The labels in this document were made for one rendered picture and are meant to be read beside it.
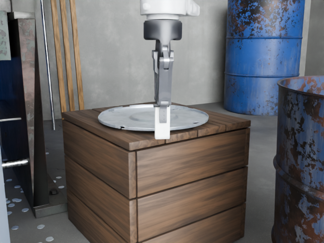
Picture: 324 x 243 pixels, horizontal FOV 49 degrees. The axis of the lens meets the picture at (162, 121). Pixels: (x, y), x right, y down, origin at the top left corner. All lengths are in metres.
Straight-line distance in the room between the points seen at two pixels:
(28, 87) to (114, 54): 1.70
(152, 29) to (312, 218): 0.43
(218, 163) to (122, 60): 1.99
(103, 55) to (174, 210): 2.01
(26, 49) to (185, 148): 0.57
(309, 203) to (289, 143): 0.10
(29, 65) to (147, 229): 0.61
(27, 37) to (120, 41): 1.72
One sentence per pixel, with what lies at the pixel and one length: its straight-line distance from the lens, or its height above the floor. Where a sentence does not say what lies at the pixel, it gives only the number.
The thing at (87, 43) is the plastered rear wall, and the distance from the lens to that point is 2.72.
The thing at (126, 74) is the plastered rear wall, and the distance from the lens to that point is 2.84.
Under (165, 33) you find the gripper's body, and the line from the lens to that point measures 0.68.
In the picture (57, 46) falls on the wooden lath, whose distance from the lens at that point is 2.39.
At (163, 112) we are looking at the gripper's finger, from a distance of 0.71.
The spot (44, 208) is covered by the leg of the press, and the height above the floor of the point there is 0.03.
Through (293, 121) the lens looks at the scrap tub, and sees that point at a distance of 0.64.
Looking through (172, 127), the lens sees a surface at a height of 0.37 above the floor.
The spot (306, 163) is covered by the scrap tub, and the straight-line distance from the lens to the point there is 0.62.
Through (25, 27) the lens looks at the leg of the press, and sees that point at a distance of 1.14.
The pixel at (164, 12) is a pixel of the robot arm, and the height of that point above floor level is 0.61.
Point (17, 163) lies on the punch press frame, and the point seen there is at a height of 0.17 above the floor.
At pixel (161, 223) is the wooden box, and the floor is 0.14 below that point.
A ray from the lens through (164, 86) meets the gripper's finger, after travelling 0.68.
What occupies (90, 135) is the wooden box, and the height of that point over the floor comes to 0.32.
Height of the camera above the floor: 0.56
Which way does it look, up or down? 13 degrees down
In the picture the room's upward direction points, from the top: straight up
